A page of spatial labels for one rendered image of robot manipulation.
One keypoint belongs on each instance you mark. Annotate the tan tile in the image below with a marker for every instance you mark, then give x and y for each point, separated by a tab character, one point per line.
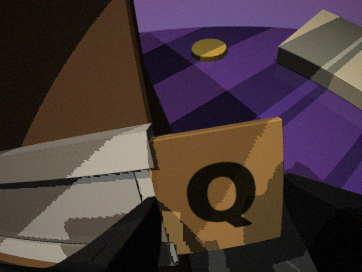
220	186

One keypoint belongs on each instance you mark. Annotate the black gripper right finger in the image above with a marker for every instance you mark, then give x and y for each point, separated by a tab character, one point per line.
329	221

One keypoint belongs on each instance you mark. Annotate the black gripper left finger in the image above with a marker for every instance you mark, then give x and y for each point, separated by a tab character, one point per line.
131	245

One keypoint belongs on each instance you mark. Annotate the yellow round disc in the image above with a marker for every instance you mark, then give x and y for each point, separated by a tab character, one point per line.
208	50

